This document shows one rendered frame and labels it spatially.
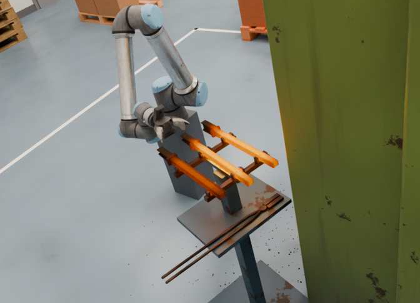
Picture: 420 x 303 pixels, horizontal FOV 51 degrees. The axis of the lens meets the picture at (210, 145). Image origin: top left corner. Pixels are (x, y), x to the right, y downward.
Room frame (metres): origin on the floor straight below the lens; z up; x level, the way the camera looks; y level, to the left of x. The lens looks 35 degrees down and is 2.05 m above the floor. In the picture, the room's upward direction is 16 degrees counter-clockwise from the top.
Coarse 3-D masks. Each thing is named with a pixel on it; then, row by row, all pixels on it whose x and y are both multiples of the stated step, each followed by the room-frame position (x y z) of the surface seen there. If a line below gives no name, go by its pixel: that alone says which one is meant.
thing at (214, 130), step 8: (208, 128) 1.63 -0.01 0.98; (216, 128) 1.59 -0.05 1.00; (216, 136) 1.57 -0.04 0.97; (224, 136) 1.52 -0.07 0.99; (232, 136) 1.51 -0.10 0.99; (232, 144) 1.47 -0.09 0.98; (240, 144) 1.44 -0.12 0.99; (248, 144) 1.42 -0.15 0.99; (248, 152) 1.39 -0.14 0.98; (256, 152) 1.36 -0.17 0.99; (264, 160) 1.30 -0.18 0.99; (272, 160) 1.29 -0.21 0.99
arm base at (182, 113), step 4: (176, 108) 2.38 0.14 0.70; (180, 108) 2.40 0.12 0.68; (184, 108) 2.46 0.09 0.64; (164, 112) 2.38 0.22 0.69; (168, 112) 2.37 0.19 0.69; (172, 112) 2.37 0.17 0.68; (176, 112) 2.38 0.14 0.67; (180, 112) 2.39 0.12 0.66; (184, 112) 2.41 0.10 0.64; (164, 116) 2.38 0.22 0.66; (176, 116) 2.37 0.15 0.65; (180, 116) 2.37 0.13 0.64; (184, 116) 2.39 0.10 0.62; (172, 124) 2.35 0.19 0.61
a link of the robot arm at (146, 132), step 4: (136, 128) 1.97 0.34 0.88; (140, 128) 1.96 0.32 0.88; (144, 128) 1.92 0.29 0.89; (148, 128) 1.92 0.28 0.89; (152, 128) 1.92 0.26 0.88; (136, 132) 1.96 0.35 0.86; (140, 132) 1.95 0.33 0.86; (144, 132) 1.93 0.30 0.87; (148, 132) 1.92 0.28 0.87; (152, 132) 1.92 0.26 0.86; (140, 136) 1.95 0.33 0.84; (144, 136) 1.93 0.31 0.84; (148, 136) 1.92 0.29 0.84; (152, 136) 1.92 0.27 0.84; (156, 136) 1.92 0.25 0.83; (148, 140) 1.92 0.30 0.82; (152, 140) 1.92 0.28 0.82; (156, 140) 1.92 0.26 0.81
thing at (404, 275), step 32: (416, 0) 0.72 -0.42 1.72; (416, 32) 0.72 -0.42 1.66; (416, 64) 0.72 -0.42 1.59; (416, 96) 0.71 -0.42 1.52; (416, 128) 0.71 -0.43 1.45; (416, 160) 0.71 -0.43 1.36; (416, 192) 0.70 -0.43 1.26; (416, 224) 0.70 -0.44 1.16; (416, 256) 0.69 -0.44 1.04; (416, 288) 0.69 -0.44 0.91
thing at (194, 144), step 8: (184, 136) 1.60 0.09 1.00; (192, 144) 1.52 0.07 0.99; (200, 144) 1.51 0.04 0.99; (208, 152) 1.44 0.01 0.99; (216, 160) 1.38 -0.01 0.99; (224, 160) 1.36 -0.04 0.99; (224, 168) 1.33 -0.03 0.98; (232, 168) 1.30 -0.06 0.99; (240, 176) 1.25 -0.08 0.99; (248, 176) 1.23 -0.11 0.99; (248, 184) 1.21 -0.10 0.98
